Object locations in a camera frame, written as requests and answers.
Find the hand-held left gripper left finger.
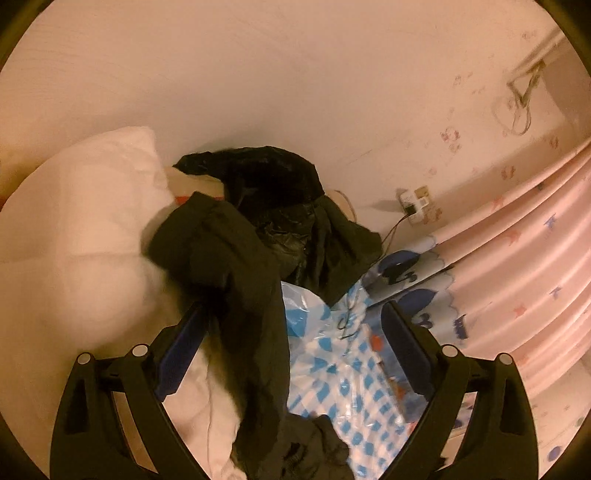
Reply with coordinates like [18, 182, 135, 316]
[50, 301, 218, 480]

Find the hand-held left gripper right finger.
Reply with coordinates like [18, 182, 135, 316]
[367, 299, 542, 480]

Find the black padded jacket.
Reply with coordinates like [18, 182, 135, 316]
[147, 146, 384, 480]

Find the blue checkered bed sheet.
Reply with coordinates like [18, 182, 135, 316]
[281, 270, 467, 480]

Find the pink whale print curtain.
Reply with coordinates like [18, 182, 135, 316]
[369, 138, 591, 476]

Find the white pillow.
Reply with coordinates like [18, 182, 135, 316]
[0, 126, 252, 480]

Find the pink round cushion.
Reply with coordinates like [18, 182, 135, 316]
[330, 190, 357, 223]

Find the thin black cable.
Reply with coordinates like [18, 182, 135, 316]
[379, 210, 416, 259]

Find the wall socket with plug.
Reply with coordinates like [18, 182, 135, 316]
[398, 185, 441, 226]

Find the wire wall hook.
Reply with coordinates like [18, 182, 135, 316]
[493, 60, 548, 137]

